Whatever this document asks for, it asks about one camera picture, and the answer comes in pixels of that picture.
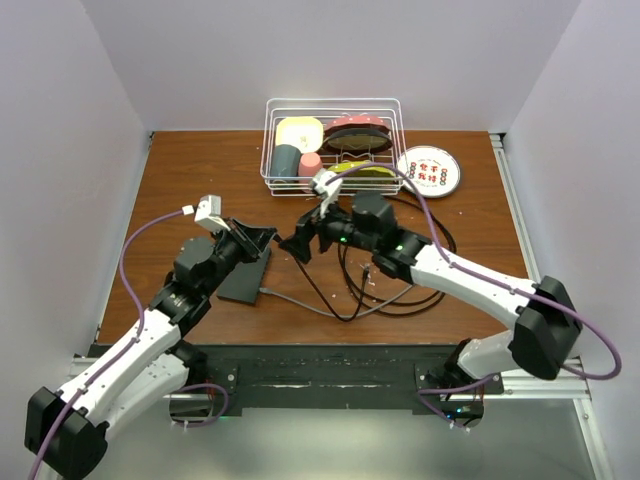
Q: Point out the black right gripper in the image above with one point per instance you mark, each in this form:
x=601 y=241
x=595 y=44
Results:
x=309 y=225

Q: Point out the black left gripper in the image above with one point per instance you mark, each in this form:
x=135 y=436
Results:
x=256 y=237

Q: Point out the black network switch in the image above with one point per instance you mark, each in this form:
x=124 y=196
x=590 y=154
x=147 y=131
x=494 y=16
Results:
x=244 y=282

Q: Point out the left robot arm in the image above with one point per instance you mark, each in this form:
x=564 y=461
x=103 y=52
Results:
x=68 y=429

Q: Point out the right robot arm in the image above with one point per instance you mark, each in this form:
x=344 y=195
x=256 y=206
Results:
x=540 y=331

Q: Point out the pink cup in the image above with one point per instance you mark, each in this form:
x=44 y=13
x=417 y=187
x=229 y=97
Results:
x=309 y=165

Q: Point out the grey-blue mug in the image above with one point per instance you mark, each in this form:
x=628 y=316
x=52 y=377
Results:
x=285 y=161

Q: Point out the yellow-green dotted plate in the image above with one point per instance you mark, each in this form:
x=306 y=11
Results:
x=361 y=169

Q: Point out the cream square bowl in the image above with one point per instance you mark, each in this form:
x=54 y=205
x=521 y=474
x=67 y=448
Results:
x=306 y=133

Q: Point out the red dotted plate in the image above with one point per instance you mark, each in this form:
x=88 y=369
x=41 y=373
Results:
x=363 y=121

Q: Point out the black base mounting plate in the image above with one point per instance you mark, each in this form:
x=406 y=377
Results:
x=199 y=361

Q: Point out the white round printed plate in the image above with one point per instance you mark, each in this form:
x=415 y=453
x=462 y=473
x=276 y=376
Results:
x=433 y=171

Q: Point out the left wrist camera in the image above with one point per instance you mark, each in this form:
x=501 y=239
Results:
x=207 y=212

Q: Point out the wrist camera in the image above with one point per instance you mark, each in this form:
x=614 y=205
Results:
x=207 y=212
x=326 y=185

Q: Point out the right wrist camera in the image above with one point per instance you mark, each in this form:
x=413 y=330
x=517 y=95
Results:
x=326 y=185

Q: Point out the white wire dish rack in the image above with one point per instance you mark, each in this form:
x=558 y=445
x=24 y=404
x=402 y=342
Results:
x=326 y=109

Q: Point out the aluminium front rail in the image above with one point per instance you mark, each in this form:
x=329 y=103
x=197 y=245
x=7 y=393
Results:
x=530 y=382

